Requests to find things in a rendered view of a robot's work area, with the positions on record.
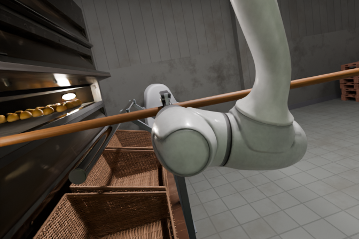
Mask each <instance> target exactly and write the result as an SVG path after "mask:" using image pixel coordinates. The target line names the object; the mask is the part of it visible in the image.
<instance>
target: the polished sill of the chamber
mask: <svg viewBox="0 0 359 239"><path fill-rule="evenodd" d="M101 104H103V103H102V100H98V101H95V102H92V103H90V104H88V105H86V106H83V107H81V108H78V109H76V110H74V111H71V112H69V113H67V114H64V115H61V116H59V117H57V118H54V119H52V120H50V121H47V122H45V123H43V124H40V125H38V126H36V127H33V128H31V129H29V130H26V131H24V132H22V133H25V132H30V131H36V130H41V129H47V128H52V127H56V126H61V125H64V124H66V123H67V122H69V121H71V120H73V119H75V118H77V117H79V116H81V115H82V114H84V113H86V112H88V111H90V110H92V109H94V108H96V107H97V106H99V105H101ZM30 142H32V141H28V142H23V143H19V144H14V145H9V146H4V147H0V158H2V157H4V156H6V155H8V154H10V153H11V152H13V151H15V150H17V149H19V148H21V147H23V146H24V145H26V144H28V143H30Z"/></svg>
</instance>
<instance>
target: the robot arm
mask: <svg viewBox="0 0 359 239"><path fill-rule="evenodd" d="M230 2H231V4H232V7H233V9H234V11H235V14H236V16H237V19H238V21H239V24H240V26H241V29H242V31H243V33H244V36H245V38H246V41H247V44H248V46H249V49H250V51H251V53H252V56H253V59H254V63H255V70H256V77H255V82H254V85H253V88H252V90H251V92H250V93H249V94H248V95H247V96H246V97H244V98H242V99H239V100H237V102H236V104H235V106H234V107H233V108H232V109H230V110H229V112H228V113H219V112H214V111H207V110H201V109H196V108H191V107H188V108H184V107H182V106H179V105H173V104H172V103H171V102H170V99H171V94H170V93H169V92H168V91H167V90H164V91H160V96H161V98H160V102H161V103H162V109H161V110H160V111H159V112H158V113H157V115H156V117H155V121H154V124H153V126H152V132H151V140H152V146H153V150H154V152H155V155H156V157H157V159H158V161H159V162H160V163H161V165H162V166H163V167H164V168H165V169H166V170H168V171H169V172H171V173H172V174H175V175H177V176H180V177H191V176H195V175H198V174H200V173H201V172H203V171H204V170H206V169H207V168H208V167H212V166H222V167H228V168H233V169H237V170H252V171H264V170H277V169H283V168H287V167H289V166H291V165H294V164H295V163H297V162H298V161H300V160H301V159H302V158H303V156H304V155H305V153H306V150H307V137H306V134H305V132H304V130H303V129H302V128H301V126H300V125H299V124H298V123H297V122H296V121H294V117H293V115H292V114H291V113H290V111H289V109H288V106H287V101H288V95H289V91H290V84H291V71H292V68H291V56H290V50H289V46H288V42H287V38H286V34H285V29H284V25H283V22H282V18H281V14H280V10H279V7H278V3H277V0H230Z"/></svg>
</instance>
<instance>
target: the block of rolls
mask: <svg viewBox="0 0 359 239"><path fill-rule="evenodd" d="M81 104H82V102H81V101H80V100H75V101H71V102H70V101H67V102H66V103H57V104H55V105H47V106H46V107H36V108H35V109H26V110H25V111H16V112H15V113H7V114H6V115H5V116H3V115H0V124H1V123H5V122H7V121H8V122H13V121H16V120H19V119H21V120H23V119H27V118H30V117H32V116H33V117H38V116H41V115H43V114H44V115H48V114H52V113H54V112H62V111H66V110H67V109H72V108H74V107H77V106H78V105H81Z"/></svg>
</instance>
